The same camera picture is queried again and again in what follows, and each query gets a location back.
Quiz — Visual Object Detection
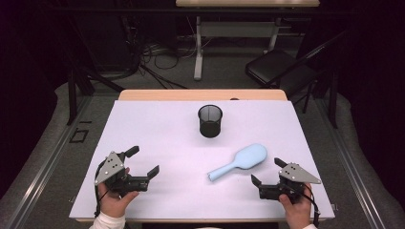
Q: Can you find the white table mat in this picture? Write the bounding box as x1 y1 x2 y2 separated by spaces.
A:
69 99 336 220

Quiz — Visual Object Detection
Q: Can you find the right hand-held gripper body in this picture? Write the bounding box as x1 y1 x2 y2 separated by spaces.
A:
259 162 322 204

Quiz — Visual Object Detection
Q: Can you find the black folding chair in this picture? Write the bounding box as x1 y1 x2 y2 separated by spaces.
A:
245 30 352 114

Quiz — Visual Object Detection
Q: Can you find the metal floor rail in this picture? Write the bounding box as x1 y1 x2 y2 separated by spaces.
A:
313 98 388 229
3 94 94 229

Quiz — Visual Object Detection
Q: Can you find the white-legged desk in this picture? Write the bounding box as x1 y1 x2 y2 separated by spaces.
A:
175 0 321 81

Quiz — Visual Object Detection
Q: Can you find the light blue hairbrush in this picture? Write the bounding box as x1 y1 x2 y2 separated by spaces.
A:
207 142 268 183

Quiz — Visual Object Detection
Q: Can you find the tangle of floor cables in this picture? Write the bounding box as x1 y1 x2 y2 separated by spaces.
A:
123 15 211 90

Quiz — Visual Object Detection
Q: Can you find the left hand-held gripper black cable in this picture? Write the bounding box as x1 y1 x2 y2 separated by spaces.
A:
94 160 109 219

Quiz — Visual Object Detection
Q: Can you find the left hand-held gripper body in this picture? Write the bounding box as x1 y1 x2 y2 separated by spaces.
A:
94 151 150 198

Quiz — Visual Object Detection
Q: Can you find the black metal stand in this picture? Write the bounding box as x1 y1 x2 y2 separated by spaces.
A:
65 68 125 126

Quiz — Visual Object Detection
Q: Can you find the black horizontal frame bar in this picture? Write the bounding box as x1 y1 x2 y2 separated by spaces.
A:
47 8 357 17

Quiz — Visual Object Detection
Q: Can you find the person's left hand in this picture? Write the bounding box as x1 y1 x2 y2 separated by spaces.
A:
97 182 140 219

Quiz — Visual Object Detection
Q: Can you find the light wooden table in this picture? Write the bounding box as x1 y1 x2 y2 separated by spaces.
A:
75 89 329 223

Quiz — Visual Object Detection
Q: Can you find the right hand-held gripper black cable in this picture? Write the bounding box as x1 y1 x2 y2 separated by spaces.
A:
302 184 321 228

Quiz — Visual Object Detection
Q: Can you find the black mesh cup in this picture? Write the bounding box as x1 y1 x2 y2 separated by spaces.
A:
197 104 224 138

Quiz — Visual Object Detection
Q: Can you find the hand-held gripper black cable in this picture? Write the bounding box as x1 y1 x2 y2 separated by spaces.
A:
302 184 321 228
94 160 109 219

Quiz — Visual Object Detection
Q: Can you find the person's right hand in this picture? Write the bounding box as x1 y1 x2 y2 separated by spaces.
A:
278 183 313 229

